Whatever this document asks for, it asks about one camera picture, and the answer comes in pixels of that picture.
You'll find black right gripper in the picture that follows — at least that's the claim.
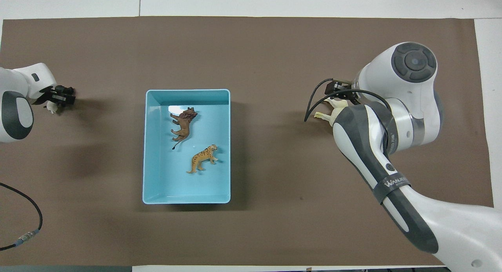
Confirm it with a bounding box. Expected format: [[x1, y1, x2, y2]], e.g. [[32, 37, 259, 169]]
[[324, 79, 360, 104]]

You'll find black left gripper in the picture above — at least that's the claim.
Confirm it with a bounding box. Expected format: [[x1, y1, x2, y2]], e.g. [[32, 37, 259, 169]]
[[33, 85, 76, 107]]

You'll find cream horse toy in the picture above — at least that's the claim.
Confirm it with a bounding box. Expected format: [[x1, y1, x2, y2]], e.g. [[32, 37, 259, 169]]
[[314, 98, 349, 127]]

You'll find brown lion toy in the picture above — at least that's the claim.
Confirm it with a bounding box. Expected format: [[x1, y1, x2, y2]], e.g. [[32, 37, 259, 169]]
[[170, 107, 198, 150]]

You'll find orange striped tiger toy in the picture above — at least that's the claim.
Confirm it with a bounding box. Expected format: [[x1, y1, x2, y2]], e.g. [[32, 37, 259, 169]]
[[186, 144, 219, 174]]

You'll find light blue storage box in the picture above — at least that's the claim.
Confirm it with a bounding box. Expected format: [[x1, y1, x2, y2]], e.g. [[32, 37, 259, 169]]
[[142, 89, 231, 205]]

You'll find brown table mat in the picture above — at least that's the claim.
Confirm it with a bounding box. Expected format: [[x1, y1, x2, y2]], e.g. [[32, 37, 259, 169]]
[[0, 16, 495, 267]]

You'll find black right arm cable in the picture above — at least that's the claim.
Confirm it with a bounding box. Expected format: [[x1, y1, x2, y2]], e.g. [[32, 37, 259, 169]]
[[304, 78, 393, 122]]

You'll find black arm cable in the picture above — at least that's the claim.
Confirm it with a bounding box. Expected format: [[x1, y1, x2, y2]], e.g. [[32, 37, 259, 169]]
[[0, 182, 43, 251], [304, 78, 393, 122]]

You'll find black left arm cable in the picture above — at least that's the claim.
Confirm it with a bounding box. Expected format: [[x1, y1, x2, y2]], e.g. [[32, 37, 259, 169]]
[[0, 182, 43, 251]]

